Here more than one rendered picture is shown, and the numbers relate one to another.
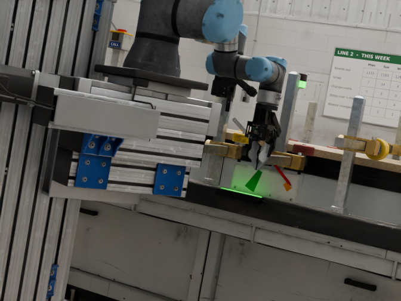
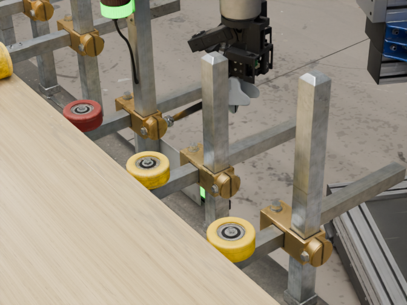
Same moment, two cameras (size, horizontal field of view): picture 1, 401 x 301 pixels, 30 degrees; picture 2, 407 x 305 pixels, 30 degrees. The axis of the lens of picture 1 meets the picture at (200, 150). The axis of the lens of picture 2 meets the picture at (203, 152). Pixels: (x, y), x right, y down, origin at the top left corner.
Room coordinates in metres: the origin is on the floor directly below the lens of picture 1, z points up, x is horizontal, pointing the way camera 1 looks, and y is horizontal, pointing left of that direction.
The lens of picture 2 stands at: (3.88, 0.48, 1.71)
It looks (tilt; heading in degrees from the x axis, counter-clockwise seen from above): 34 degrees down; 208
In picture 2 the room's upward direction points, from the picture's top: 2 degrees counter-clockwise
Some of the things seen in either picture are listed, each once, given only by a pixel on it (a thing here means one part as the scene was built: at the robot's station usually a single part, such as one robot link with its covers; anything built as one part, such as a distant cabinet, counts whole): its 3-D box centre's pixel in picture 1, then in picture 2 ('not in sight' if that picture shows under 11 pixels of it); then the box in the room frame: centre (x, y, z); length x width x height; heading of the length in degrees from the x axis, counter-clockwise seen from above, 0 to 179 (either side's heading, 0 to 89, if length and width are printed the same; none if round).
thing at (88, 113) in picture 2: (301, 159); (85, 129); (2.79, -0.38, 0.85); 0.08 x 0.08 x 0.11
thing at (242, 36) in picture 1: (234, 38); not in sight; (2.71, -0.05, 1.24); 0.09 x 0.08 x 0.11; 111
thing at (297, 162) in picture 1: (285, 159); (140, 117); (2.69, -0.31, 0.85); 0.13 x 0.06 x 0.05; 64
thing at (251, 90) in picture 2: (221, 111); (245, 91); (2.70, -0.05, 0.98); 0.06 x 0.03 x 0.09; 84
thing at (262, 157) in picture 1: (261, 156); not in sight; (2.39, -0.20, 0.86); 0.06 x 0.03 x 0.09; 154
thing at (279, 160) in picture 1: (283, 160); (160, 105); (2.62, -0.29, 0.84); 0.43 x 0.03 x 0.04; 154
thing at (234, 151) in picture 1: (222, 149); (209, 171); (2.80, -0.08, 0.84); 0.13 x 0.06 x 0.05; 64
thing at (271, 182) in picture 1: (264, 183); (166, 159); (2.69, -0.25, 0.75); 0.26 x 0.01 x 0.10; 64
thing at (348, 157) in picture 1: (347, 164); (88, 68); (2.58, -0.51, 0.87); 0.03 x 0.03 x 0.48; 64
